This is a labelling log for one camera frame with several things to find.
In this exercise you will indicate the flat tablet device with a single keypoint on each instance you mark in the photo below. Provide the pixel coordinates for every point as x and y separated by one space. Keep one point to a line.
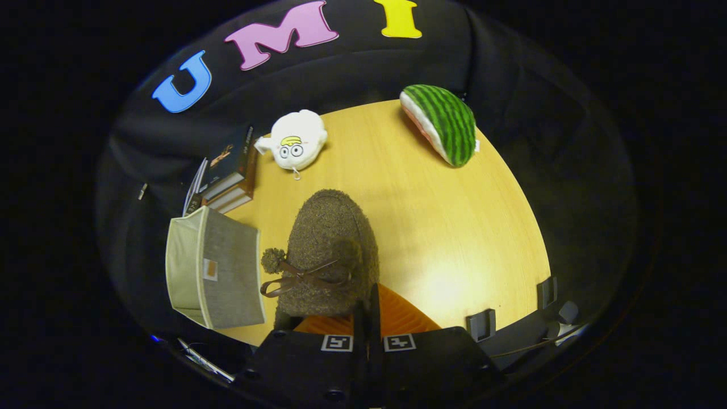
204 359

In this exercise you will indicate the white cloth clip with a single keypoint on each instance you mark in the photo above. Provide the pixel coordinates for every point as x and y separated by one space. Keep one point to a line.
142 191

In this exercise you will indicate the white plush toy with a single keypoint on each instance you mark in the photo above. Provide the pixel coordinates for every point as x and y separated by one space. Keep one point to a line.
298 133

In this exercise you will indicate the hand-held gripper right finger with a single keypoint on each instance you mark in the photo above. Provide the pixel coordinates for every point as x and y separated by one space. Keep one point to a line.
437 369

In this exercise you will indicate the watermelon slice plush toy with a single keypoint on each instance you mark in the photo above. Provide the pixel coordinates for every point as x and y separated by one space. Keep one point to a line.
448 122

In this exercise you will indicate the black table clamp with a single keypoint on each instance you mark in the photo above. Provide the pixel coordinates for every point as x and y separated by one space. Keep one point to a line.
547 292
481 325

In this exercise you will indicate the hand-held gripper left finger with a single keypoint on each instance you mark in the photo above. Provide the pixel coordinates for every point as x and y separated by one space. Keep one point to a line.
301 369

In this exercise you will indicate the grey fabric storage box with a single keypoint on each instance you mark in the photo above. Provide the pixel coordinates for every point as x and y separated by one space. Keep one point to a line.
227 272

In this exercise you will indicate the brown fuzzy shoe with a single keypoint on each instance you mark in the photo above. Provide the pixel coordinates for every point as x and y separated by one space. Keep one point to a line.
329 233

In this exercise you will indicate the black backdrop cloth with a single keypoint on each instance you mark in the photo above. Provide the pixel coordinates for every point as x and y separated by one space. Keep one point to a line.
369 68

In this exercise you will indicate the dark cover book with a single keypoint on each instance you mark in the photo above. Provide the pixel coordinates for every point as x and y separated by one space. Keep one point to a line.
227 159

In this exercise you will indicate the white cover book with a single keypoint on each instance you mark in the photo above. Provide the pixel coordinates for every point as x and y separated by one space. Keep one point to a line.
195 187

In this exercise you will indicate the brown cover book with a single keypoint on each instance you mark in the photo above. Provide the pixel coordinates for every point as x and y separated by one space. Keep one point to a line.
235 203
233 192

